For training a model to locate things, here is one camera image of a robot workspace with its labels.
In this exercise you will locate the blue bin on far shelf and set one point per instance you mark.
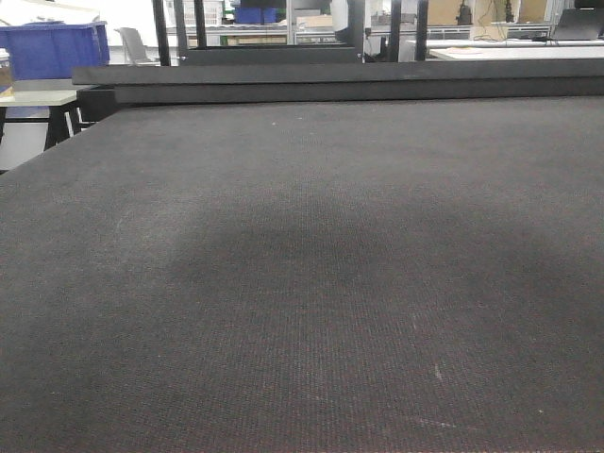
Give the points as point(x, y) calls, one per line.
point(255, 15)

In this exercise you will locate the person in white shirt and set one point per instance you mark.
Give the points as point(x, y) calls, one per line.
point(340, 11)

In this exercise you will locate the white workbench table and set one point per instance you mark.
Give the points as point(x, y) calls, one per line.
point(481, 50)

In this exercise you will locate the white perforated basket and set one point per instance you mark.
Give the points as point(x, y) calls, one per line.
point(213, 12)

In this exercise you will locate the grey office chair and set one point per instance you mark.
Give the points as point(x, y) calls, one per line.
point(134, 48)

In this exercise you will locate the beige side table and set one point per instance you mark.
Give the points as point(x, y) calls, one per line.
point(59, 96)

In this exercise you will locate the large blue storage crate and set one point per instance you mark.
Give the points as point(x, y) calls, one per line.
point(51, 50)

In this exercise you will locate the black metal shelf frame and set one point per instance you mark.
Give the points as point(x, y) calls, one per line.
point(303, 33)

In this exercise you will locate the black raised table edge rail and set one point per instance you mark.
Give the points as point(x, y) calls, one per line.
point(346, 82)

